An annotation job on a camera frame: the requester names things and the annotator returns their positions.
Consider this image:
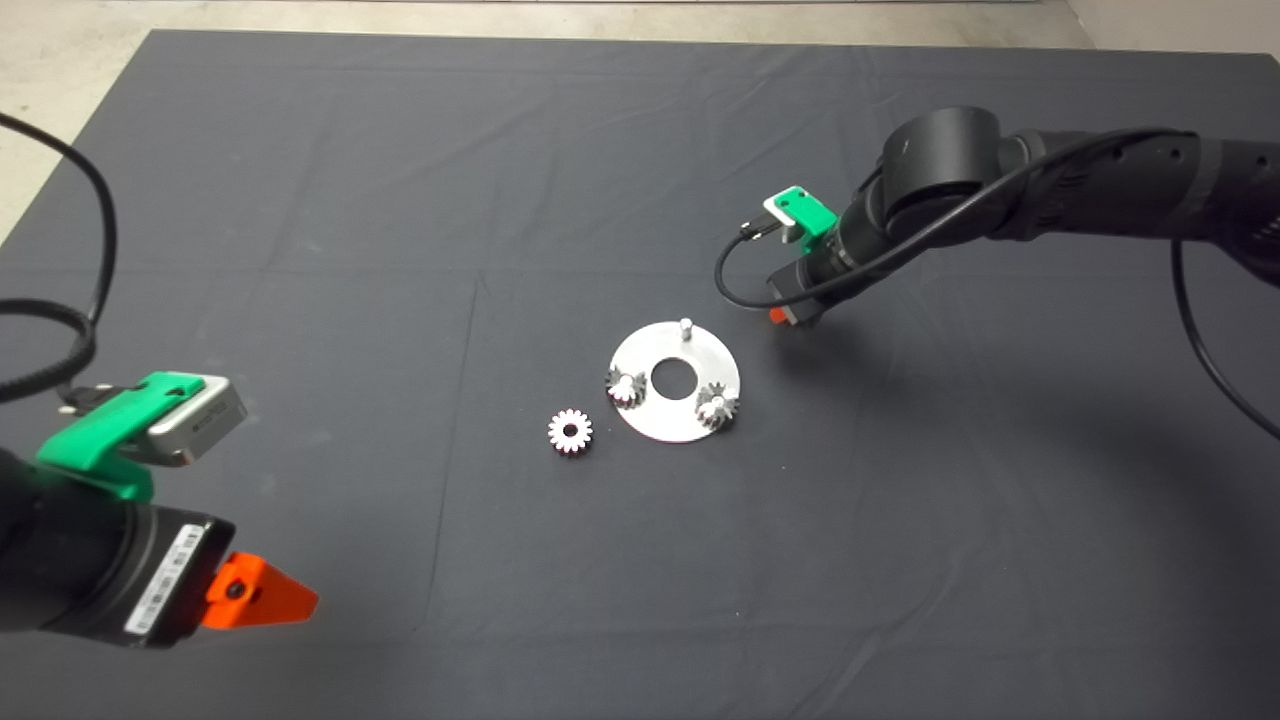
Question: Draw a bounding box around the green left camera mount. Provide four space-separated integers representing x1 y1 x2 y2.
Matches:
37 372 209 501

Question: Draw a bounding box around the smooth black left camera cable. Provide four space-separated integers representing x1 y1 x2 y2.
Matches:
0 110 143 415

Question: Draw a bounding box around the round metal plate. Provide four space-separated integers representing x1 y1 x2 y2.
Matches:
609 317 742 444

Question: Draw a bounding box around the dark grey table cloth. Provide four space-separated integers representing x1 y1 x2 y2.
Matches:
0 28 1280 720

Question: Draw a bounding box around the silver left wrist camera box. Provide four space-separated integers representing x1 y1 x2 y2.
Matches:
148 377 248 467

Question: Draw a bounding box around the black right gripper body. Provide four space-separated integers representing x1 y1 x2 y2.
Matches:
768 205 886 329

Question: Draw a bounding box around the smooth black camera cable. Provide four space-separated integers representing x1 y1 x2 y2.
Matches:
0 110 143 415
715 127 1280 441

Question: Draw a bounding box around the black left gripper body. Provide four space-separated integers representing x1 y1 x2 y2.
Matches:
35 480 236 649

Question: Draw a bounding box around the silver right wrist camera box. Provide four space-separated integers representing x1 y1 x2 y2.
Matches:
764 193 801 244

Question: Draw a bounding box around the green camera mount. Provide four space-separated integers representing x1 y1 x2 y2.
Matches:
773 185 839 244
37 372 209 501

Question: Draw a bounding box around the smooth black right camera cable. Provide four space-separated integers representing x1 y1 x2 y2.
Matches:
715 127 1280 441

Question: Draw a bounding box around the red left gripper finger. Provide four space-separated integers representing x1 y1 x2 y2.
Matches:
203 552 319 631

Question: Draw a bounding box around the white gear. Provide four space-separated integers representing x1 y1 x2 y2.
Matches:
547 409 594 456

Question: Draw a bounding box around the green right camera mount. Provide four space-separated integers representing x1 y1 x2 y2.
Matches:
773 185 839 244

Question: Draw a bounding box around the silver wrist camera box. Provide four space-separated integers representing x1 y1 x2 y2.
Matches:
148 377 248 467
764 193 801 244

